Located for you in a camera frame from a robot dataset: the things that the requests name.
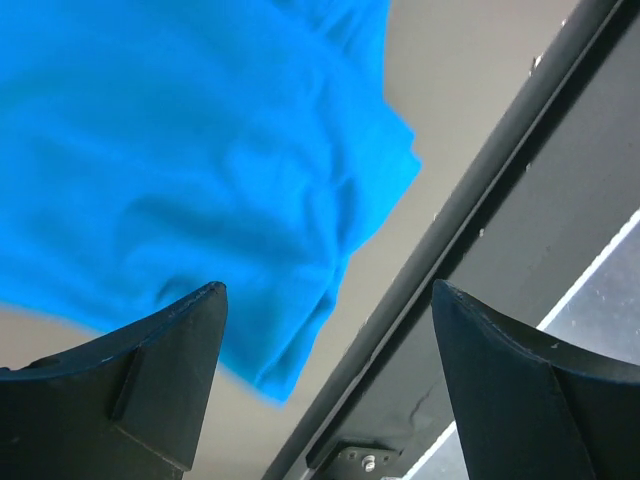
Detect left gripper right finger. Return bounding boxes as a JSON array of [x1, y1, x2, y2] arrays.
[[431, 280, 639, 479]]

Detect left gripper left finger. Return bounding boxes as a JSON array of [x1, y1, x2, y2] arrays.
[[1, 282, 228, 479]]

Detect blue t-shirt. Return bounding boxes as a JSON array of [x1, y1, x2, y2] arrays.
[[1, 1, 420, 403]]

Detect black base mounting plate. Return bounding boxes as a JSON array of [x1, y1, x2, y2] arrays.
[[266, 1, 639, 479]]

